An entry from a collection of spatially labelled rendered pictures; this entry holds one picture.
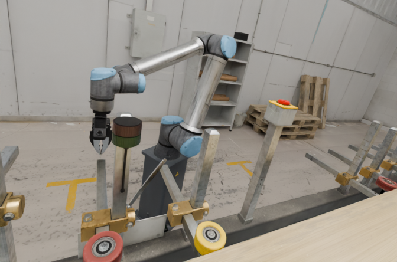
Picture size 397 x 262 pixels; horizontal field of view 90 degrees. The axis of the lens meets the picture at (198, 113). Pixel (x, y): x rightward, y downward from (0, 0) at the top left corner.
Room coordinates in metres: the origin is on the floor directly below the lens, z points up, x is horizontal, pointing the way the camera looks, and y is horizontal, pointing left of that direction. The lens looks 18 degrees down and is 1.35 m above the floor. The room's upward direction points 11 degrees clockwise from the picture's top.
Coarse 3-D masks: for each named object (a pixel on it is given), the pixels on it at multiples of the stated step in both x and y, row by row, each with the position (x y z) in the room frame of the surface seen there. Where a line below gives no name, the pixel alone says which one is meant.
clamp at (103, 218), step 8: (128, 208) 0.46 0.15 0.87; (96, 216) 0.41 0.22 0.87; (104, 216) 0.42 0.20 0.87; (128, 216) 0.44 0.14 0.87; (88, 224) 0.38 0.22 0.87; (96, 224) 0.39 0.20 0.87; (104, 224) 0.40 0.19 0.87; (112, 224) 0.41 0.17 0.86; (120, 224) 0.41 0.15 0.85; (128, 224) 0.42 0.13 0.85; (88, 232) 0.38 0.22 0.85; (120, 232) 0.42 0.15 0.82; (88, 240) 0.38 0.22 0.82
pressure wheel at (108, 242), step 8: (104, 232) 0.34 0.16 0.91; (112, 232) 0.35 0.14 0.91; (96, 240) 0.32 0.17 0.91; (104, 240) 0.33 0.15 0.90; (112, 240) 0.33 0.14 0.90; (120, 240) 0.33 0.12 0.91; (88, 248) 0.30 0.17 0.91; (96, 248) 0.31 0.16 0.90; (104, 248) 0.31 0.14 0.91; (112, 248) 0.31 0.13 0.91; (120, 248) 0.31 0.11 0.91; (88, 256) 0.29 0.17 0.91; (96, 256) 0.29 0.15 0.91; (104, 256) 0.29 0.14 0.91; (112, 256) 0.30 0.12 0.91; (120, 256) 0.31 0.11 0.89
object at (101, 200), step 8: (104, 160) 0.67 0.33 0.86; (104, 168) 0.62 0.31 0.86; (96, 176) 0.60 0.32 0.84; (104, 176) 0.58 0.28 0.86; (96, 184) 0.54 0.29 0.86; (104, 184) 0.54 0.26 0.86; (96, 192) 0.50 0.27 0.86; (104, 192) 0.51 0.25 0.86; (96, 200) 0.47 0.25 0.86; (104, 200) 0.48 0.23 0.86; (96, 208) 0.45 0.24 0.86; (104, 208) 0.45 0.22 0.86; (96, 232) 0.37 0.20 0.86
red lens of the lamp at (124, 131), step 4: (116, 124) 0.37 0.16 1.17; (112, 128) 0.38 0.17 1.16; (116, 128) 0.37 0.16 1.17; (120, 128) 0.36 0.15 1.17; (124, 128) 0.36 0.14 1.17; (128, 128) 0.37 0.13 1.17; (132, 128) 0.37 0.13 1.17; (136, 128) 0.38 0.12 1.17; (140, 128) 0.39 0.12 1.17; (116, 132) 0.37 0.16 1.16; (120, 132) 0.36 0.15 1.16; (124, 132) 0.36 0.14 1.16; (128, 132) 0.37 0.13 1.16; (132, 132) 0.37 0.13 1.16; (136, 132) 0.38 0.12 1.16; (140, 132) 0.39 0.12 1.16; (124, 136) 0.36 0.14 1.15; (128, 136) 0.37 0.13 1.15; (132, 136) 0.37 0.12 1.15
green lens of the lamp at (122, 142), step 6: (114, 138) 0.37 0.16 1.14; (120, 138) 0.36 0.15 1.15; (126, 138) 0.37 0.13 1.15; (132, 138) 0.37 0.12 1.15; (138, 138) 0.38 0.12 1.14; (114, 144) 0.37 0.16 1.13; (120, 144) 0.36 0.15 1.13; (126, 144) 0.37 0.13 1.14; (132, 144) 0.37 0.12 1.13; (138, 144) 0.39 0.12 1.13
